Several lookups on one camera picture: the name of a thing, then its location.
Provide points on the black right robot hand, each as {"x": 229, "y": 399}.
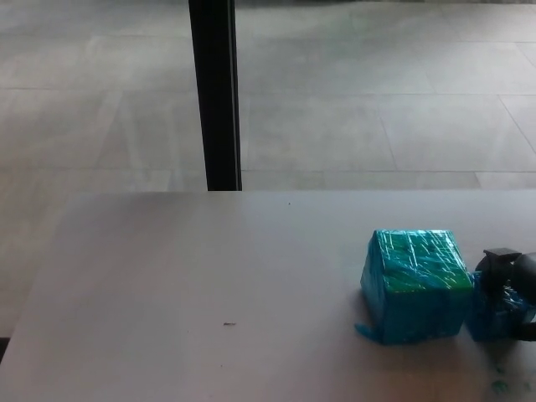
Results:
{"x": 519, "y": 272}

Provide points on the small blue cube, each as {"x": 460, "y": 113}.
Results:
{"x": 490, "y": 316}

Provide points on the big blue-green wrapped cube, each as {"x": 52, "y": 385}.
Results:
{"x": 414, "y": 301}

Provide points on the black vertical post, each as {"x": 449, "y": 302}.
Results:
{"x": 215, "y": 96}

